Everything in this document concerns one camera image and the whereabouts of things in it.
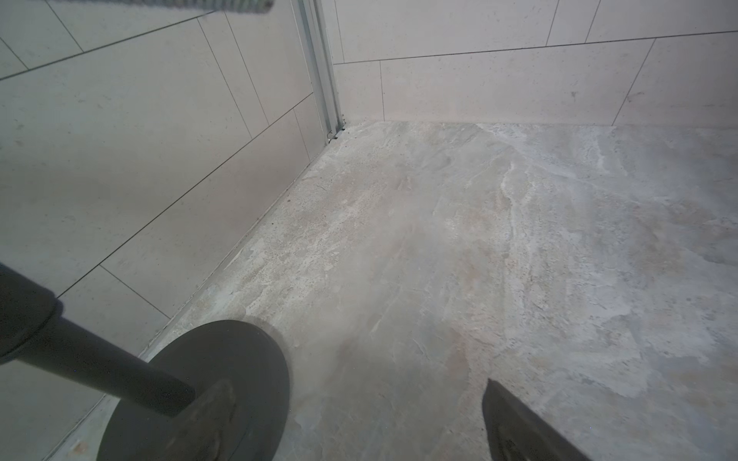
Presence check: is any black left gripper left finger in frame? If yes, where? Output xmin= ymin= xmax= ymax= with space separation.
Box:
xmin=151 ymin=380 xmax=236 ymax=460

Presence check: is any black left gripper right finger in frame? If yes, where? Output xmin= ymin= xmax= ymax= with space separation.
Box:
xmin=482 ymin=380 xmax=590 ymax=461

